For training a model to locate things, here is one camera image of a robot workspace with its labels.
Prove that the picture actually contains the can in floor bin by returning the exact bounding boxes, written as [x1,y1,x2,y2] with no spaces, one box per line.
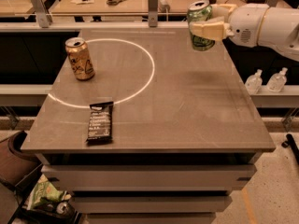
[56,202,74,217]

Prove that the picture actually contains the scissors on back desk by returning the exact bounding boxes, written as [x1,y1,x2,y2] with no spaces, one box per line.
[107,0,127,6]

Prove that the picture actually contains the clear sanitizer bottle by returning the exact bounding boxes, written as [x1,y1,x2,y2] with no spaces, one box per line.
[266,67,288,92]
[245,69,263,94]

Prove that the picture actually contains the grey drawer cabinet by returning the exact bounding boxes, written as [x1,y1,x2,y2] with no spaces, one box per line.
[35,152,263,224]

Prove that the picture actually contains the grey metal bracket left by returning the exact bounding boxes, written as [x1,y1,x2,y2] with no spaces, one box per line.
[30,0,52,28]

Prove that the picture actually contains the black snack bar wrapper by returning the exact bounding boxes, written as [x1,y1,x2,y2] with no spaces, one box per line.
[87,101,114,143]

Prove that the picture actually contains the grey metal bracket centre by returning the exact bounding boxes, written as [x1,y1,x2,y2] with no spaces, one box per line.
[148,0,158,27]

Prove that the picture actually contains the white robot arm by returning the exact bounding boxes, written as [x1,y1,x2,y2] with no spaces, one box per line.
[189,4,299,61]

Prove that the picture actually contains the green soda can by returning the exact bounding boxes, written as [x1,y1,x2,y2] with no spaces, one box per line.
[187,0,215,51]

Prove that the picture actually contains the gold soda can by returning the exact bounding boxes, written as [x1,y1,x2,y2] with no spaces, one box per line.
[65,37,95,80]

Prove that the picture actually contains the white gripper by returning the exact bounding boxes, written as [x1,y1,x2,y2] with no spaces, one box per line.
[189,4,269,48]

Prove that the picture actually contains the green chip bag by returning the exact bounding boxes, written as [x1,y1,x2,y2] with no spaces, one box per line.
[27,175,71,210]

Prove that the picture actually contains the dark round chair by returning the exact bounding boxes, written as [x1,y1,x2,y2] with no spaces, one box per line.
[7,131,39,163]

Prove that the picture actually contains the clear sanitizer bottle left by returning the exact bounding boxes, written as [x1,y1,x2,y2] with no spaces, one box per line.
[245,69,263,94]

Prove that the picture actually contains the clear sanitizer bottle right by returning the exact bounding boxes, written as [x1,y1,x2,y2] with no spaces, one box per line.
[266,67,288,92]

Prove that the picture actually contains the white power strip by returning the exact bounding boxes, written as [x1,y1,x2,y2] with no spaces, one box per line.
[158,0,170,13]

